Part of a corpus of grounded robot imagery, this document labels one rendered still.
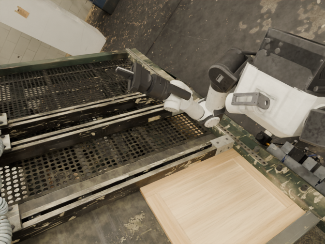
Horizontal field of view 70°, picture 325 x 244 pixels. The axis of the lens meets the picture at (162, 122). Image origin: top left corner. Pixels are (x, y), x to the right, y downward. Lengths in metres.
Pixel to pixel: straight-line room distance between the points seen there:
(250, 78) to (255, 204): 0.55
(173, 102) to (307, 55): 0.46
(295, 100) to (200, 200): 0.55
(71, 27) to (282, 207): 4.14
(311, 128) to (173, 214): 0.58
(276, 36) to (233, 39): 1.95
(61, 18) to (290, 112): 4.10
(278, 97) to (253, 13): 2.08
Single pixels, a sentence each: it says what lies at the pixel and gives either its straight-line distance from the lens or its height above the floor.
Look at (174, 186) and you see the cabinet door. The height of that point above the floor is 1.24.
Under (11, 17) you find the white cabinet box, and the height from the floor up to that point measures 1.46.
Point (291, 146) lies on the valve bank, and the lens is 1.36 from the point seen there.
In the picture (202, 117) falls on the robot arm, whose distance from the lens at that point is 1.11.
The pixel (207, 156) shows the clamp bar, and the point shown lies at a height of 1.06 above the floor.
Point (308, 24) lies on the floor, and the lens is 2.53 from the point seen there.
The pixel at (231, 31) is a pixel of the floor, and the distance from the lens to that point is 2.82.
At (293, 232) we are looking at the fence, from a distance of 1.09.
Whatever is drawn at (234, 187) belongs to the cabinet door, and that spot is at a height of 1.04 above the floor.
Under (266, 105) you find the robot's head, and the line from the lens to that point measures 0.72.
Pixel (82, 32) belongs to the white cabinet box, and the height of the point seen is 0.45.
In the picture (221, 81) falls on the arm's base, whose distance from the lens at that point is 0.92.
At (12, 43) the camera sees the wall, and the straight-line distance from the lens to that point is 6.05.
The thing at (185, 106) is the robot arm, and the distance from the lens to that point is 1.00.
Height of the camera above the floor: 2.08
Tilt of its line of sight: 46 degrees down
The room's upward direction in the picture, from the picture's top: 70 degrees counter-clockwise
